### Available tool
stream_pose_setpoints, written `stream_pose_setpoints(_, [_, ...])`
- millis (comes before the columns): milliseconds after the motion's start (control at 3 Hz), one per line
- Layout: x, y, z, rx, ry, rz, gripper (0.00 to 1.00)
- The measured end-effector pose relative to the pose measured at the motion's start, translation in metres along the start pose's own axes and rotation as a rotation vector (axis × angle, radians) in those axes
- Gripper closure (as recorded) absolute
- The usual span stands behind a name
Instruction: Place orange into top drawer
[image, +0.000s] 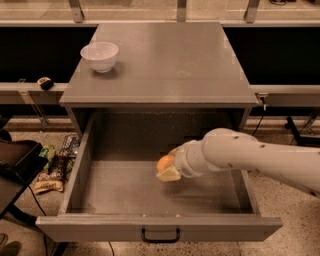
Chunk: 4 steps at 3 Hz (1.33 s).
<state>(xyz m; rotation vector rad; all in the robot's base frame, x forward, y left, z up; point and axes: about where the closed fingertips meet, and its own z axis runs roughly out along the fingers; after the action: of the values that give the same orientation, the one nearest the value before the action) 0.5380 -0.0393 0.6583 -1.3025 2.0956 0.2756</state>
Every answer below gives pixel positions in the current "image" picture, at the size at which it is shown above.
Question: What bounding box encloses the black yellow tape measure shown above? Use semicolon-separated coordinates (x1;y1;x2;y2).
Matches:
37;77;54;91

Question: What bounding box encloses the black power cable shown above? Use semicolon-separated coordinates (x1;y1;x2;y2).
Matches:
251;96;268;137

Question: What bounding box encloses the white ceramic bowl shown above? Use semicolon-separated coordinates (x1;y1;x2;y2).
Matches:
80;42;119;73

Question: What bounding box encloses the orange fruit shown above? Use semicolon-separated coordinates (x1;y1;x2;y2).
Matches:
157;155;174;172

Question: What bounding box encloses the snack bag on floor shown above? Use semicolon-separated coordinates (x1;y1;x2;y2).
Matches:
33;172;64;194

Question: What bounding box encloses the dark wire basket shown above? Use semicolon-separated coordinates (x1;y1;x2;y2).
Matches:
59;135;80;157

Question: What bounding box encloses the green snack packet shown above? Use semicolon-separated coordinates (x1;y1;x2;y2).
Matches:
39;144;56;173

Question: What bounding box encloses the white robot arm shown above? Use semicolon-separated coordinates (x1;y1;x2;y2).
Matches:
157;128;320;198

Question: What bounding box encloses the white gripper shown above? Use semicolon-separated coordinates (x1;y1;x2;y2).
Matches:
156;140;208;182

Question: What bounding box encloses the open grey top drawer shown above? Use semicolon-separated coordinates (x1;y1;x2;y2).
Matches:
37;111;282;242

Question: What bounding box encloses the black drawer handle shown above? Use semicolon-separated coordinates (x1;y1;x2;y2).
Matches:
141;228;180;244

